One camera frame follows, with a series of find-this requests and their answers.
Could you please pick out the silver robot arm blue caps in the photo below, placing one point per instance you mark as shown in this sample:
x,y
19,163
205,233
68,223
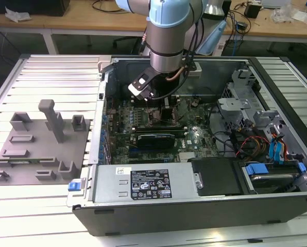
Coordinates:
x,y
166,38

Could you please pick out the CPU socket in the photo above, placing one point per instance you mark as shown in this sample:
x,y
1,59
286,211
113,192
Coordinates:
x,y
153,115

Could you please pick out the round coin battery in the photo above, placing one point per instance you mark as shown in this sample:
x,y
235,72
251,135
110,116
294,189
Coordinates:
x,y
194,103

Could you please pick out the black graphics card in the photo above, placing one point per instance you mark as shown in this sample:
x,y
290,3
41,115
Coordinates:
x,y
156,141

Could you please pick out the green motherboard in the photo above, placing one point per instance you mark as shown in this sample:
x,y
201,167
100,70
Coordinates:
x,y
200,139

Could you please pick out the white plastic block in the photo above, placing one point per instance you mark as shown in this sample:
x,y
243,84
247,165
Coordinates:
x,y
103,67

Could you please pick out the blue expansion slot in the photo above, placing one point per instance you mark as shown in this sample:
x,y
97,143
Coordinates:
x,y
133,151

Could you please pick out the silver drive cage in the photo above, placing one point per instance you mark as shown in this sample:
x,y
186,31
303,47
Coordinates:
x,y
233,105

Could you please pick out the silver chipset heatsink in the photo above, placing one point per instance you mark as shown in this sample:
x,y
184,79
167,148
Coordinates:
x,y
187,157

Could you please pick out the small grey device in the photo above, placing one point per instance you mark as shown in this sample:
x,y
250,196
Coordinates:
x,y
241,25

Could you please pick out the black plastic shroud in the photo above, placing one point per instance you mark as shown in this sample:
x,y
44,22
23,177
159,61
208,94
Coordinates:
x,y
215,177

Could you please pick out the silver power supply with label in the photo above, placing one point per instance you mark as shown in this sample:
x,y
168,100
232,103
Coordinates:
x,y
109,185

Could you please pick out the small black cube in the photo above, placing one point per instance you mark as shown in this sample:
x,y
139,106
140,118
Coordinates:
x,y
252,10

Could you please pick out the blue disk carrier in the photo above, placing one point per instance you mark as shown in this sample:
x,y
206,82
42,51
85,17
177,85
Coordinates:
x,y
256,168

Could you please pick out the black and silver PC case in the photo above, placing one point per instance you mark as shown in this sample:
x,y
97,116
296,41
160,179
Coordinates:
x,y
169,216

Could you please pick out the blue case latch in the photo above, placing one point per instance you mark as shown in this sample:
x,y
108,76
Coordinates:
x,y
74,186

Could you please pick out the clear plastic bag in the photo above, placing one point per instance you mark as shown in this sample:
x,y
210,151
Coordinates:
x,y
281,13

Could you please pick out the white long box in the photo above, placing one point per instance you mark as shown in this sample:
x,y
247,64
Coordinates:
x,y
274,3

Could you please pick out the grey parts rack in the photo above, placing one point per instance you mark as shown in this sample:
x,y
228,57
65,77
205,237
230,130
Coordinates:
x,y
40,154

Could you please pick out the hard disk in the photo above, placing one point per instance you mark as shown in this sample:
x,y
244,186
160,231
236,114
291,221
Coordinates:
x,y
272,181

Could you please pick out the white flat box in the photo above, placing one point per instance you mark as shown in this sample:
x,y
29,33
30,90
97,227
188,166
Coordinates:
x,y
305,18

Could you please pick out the large black box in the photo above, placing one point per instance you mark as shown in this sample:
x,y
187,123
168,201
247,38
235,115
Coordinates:
x,y
27,6

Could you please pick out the white crumpled bag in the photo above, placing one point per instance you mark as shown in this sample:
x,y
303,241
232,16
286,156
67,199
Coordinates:
x,y
17,15

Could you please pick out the white wrist camera black mount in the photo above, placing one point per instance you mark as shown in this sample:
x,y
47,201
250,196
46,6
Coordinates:
x,y
136,88

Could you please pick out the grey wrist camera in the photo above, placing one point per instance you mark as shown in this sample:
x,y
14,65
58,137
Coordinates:
x,y
196,70

